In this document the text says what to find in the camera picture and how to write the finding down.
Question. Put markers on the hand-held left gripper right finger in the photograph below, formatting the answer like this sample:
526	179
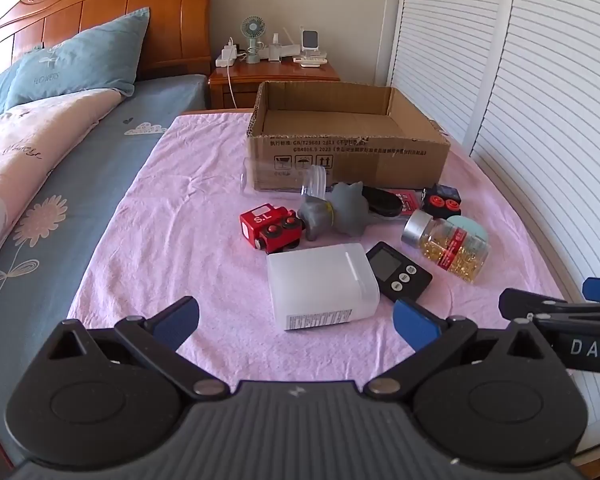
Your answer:
415	322

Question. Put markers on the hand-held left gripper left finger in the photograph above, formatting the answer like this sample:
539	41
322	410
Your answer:
177	321

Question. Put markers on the black digital timer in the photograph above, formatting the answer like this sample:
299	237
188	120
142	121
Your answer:
395	270

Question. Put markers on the capsule jar with silver lid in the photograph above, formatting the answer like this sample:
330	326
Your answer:
450	250

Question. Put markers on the white translucent plastic bottle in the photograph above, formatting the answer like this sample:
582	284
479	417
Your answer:
320	285

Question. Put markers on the brown cardboard box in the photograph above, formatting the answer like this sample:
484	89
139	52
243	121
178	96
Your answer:
360	160

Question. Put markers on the clear plastic jar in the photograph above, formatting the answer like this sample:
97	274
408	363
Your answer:
312	182

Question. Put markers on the pink blanket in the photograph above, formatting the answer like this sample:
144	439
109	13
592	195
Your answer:
180	240

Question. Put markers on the pink labelled clear case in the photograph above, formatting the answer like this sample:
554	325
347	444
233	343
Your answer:
411	202

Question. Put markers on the black toy train car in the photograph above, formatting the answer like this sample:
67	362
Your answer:
442	202

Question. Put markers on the red toy train engine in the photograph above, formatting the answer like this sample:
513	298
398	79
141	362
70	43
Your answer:
260	221

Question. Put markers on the grey cat toy figure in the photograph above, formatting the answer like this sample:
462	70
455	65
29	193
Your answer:
347	205

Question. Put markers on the wide white louvered door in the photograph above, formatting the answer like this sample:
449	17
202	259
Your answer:
560	110

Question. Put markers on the pink quilt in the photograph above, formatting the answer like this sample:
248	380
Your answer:
20	150

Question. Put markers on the white power strip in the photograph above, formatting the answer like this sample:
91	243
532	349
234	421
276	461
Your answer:
225	60

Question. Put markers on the wooden nightstand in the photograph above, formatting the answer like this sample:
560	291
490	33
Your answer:
275	72

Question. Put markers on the white charger plug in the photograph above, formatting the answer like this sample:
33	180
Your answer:
230	47

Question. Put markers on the large teal pillow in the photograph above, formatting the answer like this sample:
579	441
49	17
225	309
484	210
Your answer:
80	60

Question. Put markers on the narrow white louvered door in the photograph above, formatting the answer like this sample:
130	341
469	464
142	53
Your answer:
445	35

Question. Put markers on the white remote control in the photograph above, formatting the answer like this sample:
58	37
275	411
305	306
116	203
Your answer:
310	62

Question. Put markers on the small clear spray bottle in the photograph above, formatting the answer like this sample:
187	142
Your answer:
276	47

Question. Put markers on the green desk fan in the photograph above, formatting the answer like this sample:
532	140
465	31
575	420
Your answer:
252	30

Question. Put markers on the white stand clock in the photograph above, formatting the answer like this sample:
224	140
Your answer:
309	40

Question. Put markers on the wooden headboard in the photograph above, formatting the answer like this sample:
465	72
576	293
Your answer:
170	10

